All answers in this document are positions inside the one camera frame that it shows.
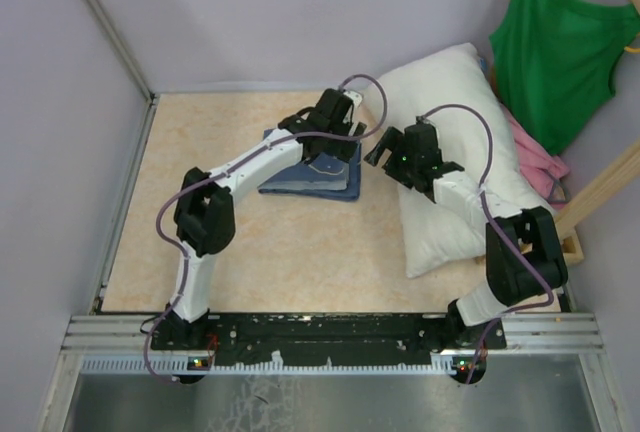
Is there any grey-blue pillowcase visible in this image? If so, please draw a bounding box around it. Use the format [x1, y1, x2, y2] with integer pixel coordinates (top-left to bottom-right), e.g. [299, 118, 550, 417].
[257, 145, 361, 202]

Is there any white pillow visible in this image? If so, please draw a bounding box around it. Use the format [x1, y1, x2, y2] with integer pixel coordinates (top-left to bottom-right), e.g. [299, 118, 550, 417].
[364, 43, 548, 278]

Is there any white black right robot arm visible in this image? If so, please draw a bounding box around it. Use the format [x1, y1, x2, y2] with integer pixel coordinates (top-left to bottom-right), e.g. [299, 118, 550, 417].
[365, 122, 568, 348]

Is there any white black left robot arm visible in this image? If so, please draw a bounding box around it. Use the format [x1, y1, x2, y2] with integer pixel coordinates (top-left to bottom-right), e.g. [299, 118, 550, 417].
[170, 89, 366, 349]

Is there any pink shirt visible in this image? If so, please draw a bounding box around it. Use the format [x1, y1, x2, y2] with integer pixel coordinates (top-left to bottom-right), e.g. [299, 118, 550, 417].
[501, 105, 570, 200]

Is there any green tank top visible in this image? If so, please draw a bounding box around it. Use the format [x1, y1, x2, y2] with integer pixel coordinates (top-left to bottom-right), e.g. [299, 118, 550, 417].
[490, 0, 639, 155]

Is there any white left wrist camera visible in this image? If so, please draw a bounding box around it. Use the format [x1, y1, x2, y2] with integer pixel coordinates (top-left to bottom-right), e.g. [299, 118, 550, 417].
[343, 90, 363, 110]

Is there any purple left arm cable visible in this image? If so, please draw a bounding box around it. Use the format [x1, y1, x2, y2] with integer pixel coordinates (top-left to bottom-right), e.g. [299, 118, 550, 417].
[142, 74, 390, 386]

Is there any wooden clothes rack frame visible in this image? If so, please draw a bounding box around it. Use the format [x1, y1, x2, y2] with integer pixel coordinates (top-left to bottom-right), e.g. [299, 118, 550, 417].
[479, 0, 640, 266]

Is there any aluminium rail frame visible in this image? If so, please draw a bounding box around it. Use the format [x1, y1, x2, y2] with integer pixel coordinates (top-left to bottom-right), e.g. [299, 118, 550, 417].
[39, 96, 621, 432]

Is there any white slotted cable duct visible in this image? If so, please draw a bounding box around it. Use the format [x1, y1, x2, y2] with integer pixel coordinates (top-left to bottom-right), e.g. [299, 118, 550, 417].
[80, 353, 472, 377]

